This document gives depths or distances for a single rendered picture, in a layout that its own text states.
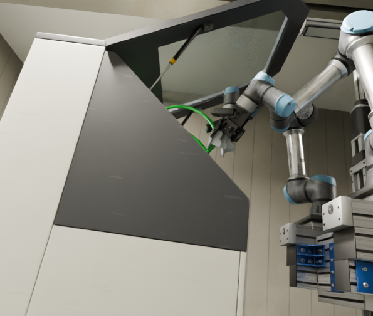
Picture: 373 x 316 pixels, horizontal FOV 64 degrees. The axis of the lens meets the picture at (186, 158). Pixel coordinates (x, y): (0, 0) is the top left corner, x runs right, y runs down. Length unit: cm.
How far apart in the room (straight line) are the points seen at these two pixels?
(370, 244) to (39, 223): 97
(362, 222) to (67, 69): 111
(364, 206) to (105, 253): 79
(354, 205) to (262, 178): 226
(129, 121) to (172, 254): 46
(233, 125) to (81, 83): 58
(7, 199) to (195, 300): 64
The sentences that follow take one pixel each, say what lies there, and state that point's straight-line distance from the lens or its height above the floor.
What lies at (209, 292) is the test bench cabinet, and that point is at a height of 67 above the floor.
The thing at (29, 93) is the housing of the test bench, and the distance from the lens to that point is 121.
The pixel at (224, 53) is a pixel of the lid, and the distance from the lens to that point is 156.
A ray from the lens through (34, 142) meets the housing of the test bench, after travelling 110.
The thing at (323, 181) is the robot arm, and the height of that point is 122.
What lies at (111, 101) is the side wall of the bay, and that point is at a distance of 110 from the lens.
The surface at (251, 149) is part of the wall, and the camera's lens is 335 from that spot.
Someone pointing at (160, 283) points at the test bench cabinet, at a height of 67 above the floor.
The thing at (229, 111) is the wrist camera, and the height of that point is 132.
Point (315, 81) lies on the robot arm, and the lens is 133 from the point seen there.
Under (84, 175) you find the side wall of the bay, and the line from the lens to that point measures 100.
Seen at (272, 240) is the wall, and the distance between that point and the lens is 313.
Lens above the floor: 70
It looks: 22 degrees up
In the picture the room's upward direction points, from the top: 8 degrees clockwise
